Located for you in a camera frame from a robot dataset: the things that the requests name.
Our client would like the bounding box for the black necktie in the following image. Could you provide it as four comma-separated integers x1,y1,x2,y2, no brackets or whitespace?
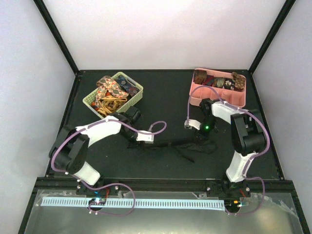
141,137,218,163

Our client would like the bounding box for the yellow necktie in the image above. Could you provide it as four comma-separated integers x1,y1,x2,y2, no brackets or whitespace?
97,96,127,117

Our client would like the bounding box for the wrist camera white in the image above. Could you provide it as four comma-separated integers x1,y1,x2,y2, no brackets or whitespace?
136,130,154,143
184,119,201,130

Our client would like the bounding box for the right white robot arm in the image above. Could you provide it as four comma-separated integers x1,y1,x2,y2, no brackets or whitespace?
184,98,270,196

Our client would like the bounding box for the left black frame post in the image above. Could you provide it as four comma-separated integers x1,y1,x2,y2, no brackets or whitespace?
33,0,79,75

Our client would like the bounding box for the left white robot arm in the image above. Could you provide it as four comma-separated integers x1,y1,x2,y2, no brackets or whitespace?
49,107,154,195

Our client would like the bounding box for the rolled brown dotted tie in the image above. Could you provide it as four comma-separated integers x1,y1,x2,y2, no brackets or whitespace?
232,72,246,92

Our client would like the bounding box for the rolled red tie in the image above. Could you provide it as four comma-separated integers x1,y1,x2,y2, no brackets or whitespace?
202,75,215,87

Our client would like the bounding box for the rolled dark floral tie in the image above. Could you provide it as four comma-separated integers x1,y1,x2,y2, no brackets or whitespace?
223,78,235,91

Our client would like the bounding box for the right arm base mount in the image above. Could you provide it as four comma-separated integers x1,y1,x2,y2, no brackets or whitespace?
205,179,251,198

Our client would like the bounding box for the floral orange necktie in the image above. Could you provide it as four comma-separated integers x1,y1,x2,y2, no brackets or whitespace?
95,76,129,106

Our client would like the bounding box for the black frame post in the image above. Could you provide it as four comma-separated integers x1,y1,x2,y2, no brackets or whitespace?
248,0,296,74
33,0,79,75

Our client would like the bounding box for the navy patterned necktie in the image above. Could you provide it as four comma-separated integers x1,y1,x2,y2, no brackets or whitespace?
115,75,139,97

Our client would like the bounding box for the right black frame post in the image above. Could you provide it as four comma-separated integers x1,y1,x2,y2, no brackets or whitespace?
248,0,296,74

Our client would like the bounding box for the rolled olive tie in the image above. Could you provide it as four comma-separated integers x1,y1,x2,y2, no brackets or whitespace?
213,77,226,88

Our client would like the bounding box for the green plastic basket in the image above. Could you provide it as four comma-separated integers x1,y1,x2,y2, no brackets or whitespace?
82,72,143,119

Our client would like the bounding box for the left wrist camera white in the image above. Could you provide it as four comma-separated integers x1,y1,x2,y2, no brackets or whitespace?
136,130,154,143

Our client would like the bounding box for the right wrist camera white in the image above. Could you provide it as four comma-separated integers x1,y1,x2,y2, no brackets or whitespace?
184,119,201,130

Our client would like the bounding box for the black aluminium front rail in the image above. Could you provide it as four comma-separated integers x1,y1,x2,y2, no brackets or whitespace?
36,177,297,193

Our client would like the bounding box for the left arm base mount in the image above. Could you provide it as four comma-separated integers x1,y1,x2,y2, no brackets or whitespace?
76,178,121,197

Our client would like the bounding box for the pink divided organizer box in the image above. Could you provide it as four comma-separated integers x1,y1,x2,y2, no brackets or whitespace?
190,68,247,108

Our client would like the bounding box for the light blue cable duct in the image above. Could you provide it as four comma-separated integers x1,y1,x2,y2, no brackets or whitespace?
40,197,225,211

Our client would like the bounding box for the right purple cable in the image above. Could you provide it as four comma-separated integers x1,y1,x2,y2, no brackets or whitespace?
186,85,272,216

